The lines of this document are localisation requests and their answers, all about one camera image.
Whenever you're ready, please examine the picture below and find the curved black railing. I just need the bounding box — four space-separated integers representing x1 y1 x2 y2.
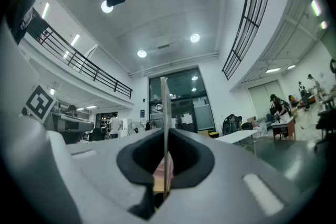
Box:
222 0 274 81

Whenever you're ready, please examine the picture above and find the black standing fan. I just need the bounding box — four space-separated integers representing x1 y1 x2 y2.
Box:
127 121 145 136

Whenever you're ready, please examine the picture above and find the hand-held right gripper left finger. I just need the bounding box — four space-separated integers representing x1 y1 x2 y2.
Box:
48 127 166 224

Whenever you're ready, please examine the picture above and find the wooden desk with white top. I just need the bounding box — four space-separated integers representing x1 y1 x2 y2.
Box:
270 116 297 141

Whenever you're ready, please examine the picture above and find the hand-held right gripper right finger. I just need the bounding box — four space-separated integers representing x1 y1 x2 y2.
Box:
156 127 314 224

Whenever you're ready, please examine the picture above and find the black round machine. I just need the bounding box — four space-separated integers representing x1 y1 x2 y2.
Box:
222 113 244 136

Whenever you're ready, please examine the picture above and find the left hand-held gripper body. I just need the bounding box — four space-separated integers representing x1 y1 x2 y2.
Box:
20 83 95 144

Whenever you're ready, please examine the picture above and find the black balcony railing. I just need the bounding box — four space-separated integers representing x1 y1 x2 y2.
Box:
25 7 133 100

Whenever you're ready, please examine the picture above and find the white folding table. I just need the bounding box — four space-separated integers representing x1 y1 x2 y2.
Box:
214 129 259 157

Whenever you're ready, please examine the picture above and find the large glass door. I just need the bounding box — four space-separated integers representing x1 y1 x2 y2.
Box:
148 67 216 135

